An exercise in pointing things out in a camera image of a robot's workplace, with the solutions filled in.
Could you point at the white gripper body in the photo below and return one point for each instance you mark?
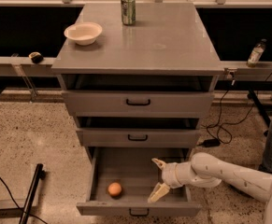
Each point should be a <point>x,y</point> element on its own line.
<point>169,175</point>

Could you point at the small black yellow object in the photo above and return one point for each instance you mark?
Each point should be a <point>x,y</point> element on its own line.
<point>36,57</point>

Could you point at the grey middle drawer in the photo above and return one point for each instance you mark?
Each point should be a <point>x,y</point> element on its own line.
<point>104,137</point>

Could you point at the white bowl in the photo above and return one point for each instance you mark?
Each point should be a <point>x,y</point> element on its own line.
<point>84,33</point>

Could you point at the grey bottom drawer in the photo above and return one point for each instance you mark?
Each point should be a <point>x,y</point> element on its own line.
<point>133,168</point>

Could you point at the green soda can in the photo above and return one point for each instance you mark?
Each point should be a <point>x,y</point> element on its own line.
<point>128,12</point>

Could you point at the black power adapter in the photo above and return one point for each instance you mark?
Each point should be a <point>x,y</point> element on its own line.
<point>211,143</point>

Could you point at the black metal stand leg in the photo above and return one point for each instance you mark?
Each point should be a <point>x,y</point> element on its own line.
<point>26,211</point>

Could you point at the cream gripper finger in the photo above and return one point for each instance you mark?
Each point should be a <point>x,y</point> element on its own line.
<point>159,191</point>
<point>160,164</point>

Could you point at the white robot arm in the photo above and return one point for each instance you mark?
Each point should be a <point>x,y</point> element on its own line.
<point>206,171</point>

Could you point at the orange fruit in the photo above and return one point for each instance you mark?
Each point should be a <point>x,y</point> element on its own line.
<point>114,189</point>

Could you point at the grey top drawer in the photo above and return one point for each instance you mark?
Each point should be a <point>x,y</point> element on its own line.
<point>145,104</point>

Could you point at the grey drawer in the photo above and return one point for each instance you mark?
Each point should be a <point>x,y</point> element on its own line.
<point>133,168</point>
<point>145,104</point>
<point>104,137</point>

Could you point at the clear bottle green label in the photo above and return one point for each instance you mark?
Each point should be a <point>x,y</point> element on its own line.
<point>256,53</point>

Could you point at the grey drawer cabinet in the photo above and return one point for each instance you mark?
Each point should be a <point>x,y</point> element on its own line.
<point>167,49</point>

